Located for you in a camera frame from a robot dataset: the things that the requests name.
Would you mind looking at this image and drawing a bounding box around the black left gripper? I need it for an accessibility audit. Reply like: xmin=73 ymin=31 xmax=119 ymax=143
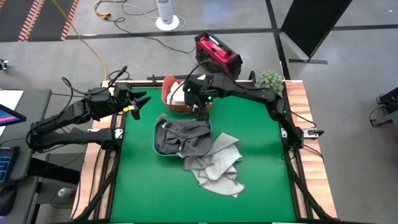
xmin=113 ymin=82 xmax=152 ymax=121

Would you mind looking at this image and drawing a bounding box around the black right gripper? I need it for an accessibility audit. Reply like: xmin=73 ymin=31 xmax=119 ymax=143
xmin=183 ymin=73 xmax=218 ymax=121

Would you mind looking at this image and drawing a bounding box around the dark grey plain towel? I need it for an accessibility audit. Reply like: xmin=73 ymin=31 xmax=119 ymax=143
xmin=154 ymin=118 xmax=215 ymax=159

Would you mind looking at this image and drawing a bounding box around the light grey waffle towel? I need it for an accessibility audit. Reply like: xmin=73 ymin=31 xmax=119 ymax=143
xmin=182 ymin=132 xmax=246 ymax=198

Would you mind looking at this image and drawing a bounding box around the orange plastic basket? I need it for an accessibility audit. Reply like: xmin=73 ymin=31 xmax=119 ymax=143
xmin=160 ymin=74 xmax=215 ymax=115

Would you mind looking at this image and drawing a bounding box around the teal plastic basket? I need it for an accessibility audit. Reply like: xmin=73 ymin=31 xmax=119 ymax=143
xmin=152 ymin=119 xmax=215 ymax=158

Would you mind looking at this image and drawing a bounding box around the green artificial potted plant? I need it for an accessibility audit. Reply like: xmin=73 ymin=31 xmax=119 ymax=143
xmin=255 ymin=70 xmax=284 ymax=94

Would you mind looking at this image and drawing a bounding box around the white tower fan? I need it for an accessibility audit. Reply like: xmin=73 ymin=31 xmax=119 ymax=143
xmin=155 ymin=0 xmax=180 ymax=32

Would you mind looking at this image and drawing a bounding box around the light wooden table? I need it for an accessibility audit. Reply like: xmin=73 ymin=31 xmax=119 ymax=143
xmin=70 ymin=80 xmax=338 ymax=220

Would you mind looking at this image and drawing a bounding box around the grey desk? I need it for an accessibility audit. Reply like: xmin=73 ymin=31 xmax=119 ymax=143
xmin=0 ymin=89 xmax=53 ymax=224

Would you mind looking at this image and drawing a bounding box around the black striped floor mat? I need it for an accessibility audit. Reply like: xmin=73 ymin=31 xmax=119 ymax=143
xmin=0 ymin=0 xmax=80 ymax=43

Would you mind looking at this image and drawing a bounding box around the clear plastic water bottle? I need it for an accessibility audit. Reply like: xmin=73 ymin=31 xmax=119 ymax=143
xmin=57 ymin=187 xmax=76 ymax=200

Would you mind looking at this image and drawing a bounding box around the white paper sheet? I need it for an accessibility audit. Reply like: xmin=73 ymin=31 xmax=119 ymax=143
xmin=0 ymin=90 xmax=24 ymax=138

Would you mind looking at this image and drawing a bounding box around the computer screen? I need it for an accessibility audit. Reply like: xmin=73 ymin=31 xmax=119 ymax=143
xmin=0 ymin=104 xmax=27 ymax=128

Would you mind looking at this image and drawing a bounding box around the black standing panel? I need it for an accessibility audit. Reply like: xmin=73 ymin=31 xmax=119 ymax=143
xmin=279 ymin=0 xmax=354 ymax=65

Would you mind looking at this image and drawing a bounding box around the black keyboard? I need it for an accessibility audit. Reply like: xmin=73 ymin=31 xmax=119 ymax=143
xmin=0 ymin=146 xmax=20 ymax=184

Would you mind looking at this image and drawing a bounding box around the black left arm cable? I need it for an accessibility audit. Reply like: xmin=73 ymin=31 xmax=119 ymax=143
xmin=60 ymin=65 xmax=129 ymax=97

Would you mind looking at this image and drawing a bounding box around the coiled black cable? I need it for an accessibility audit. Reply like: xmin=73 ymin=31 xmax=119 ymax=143
xmin=107 ymin=70 xmax=131 ymax=82

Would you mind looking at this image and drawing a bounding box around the black floor cable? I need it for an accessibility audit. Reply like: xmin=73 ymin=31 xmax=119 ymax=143
xmin=107 ymin=15 xmax=197 ymax=55

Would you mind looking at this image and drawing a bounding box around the yellow extension cord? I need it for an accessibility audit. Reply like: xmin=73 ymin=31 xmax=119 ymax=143
xmin=93 ymin=0 xmax=112 ymax=21

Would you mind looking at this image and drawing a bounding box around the yellow hanging cable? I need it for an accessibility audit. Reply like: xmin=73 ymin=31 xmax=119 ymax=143
xmin=51 ymin=0 xmax=108 ymax=81

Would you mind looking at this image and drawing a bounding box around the black equipment with cables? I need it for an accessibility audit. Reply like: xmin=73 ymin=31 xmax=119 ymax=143
xmin=368 ymin=86 xmax=398 ymax=128

